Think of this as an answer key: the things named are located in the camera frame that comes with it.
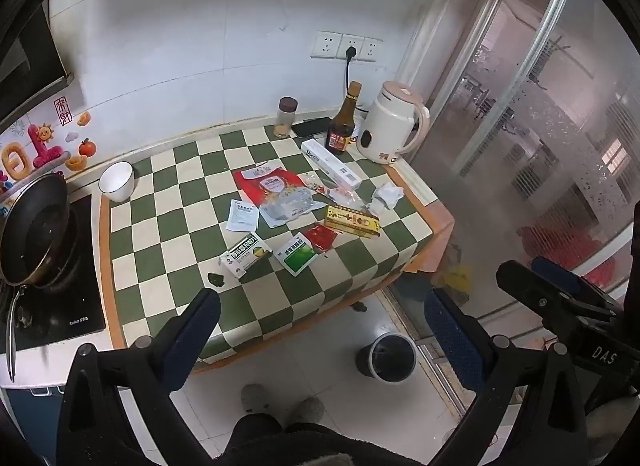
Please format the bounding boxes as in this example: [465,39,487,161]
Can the grey fuzzy slipper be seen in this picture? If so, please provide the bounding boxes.
[284,396,326,430]
[240,384,269,415]

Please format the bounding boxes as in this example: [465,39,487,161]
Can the white electric kettle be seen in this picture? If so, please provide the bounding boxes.
[355,80,431,165]

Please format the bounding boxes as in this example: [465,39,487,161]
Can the black flat phone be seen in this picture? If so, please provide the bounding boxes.
[291,116,334,139]

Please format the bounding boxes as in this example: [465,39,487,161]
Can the green white checkered tablecloth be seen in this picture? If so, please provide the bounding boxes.
[97,116,456,377]

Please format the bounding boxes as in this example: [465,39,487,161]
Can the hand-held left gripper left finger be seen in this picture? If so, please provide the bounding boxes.
[56,287,222,466]

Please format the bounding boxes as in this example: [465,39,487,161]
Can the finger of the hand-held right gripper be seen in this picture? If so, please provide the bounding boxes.
[496,260,617,333]
[531,256,628,309]

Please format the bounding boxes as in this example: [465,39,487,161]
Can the person's right forearm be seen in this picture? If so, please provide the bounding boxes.
[585,398,632,466]

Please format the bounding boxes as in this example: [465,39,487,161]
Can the yellow plastic bag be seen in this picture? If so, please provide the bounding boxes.
[439,265,472,305]

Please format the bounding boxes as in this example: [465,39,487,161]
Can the glass spice jar brown lid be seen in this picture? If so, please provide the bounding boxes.
[273,96,299,139]

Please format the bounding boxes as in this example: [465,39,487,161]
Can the sliding glass door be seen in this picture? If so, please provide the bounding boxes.
[400,0,640,347]

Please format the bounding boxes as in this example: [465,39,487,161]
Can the clear crumpled wrapper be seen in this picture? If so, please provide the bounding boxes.
[299,171,364,208]

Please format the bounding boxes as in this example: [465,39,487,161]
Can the red plastic basket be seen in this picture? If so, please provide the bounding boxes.
[516,215,627,287]

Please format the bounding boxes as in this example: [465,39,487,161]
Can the red sachet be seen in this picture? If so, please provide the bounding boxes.
[303,222,336,253]

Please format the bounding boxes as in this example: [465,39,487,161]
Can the white bowl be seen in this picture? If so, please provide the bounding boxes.
[98,161,136,205]

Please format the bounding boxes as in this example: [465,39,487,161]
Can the long white toothpaste box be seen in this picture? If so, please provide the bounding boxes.
[300,137,362,192]

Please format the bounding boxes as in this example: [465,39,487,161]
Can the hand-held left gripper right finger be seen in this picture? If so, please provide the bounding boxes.
[425,287,591,466]

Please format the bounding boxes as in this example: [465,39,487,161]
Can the white wall socket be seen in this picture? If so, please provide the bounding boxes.
[360,36,384,64]
[310,30,344,59]
[339,34,365,62]

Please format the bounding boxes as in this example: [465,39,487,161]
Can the blue cabinet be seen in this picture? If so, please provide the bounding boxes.
[5,386,69,453]

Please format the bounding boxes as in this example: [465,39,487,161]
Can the green white medicine box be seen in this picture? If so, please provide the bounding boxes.
[218,234,275,281]

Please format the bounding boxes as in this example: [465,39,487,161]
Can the black power cable with plug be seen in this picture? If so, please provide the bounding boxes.
[343,45,358,97]

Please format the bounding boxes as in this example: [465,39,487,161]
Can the round white trash bin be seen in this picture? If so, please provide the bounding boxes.
[355,331,418,384]

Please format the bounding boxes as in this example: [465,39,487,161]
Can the white paper sachet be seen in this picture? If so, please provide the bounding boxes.
[225,199,260,233]

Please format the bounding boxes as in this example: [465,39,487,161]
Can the black induction cooktop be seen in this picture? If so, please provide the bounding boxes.
[0,193,109,349]

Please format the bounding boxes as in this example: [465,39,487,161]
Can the dark sauce bottle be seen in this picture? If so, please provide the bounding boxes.
[325,80,363,155]

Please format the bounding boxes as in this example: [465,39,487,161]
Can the red white plastic bag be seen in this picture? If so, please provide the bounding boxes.
[233,164,307,208]

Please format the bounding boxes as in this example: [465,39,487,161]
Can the clear plastic bag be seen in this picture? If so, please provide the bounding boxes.
[258,189,327,230]

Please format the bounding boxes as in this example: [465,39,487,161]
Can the crumpled white tissue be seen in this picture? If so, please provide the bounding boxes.
[369,183,405,217]

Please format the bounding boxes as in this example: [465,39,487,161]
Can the black frying pan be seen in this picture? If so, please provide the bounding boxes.
[0,172,72,383]

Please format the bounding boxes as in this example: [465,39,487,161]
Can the yellow flat box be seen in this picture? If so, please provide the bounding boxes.
[323,204,382,238]

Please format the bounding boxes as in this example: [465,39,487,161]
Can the black range hood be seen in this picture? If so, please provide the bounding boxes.
[0,8,75,123]

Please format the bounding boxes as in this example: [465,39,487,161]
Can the group of colourful wall stickers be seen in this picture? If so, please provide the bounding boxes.
[0,93,98,197]

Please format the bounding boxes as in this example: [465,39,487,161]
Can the person's black trousers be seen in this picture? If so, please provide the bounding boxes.
[210,412,417,466]

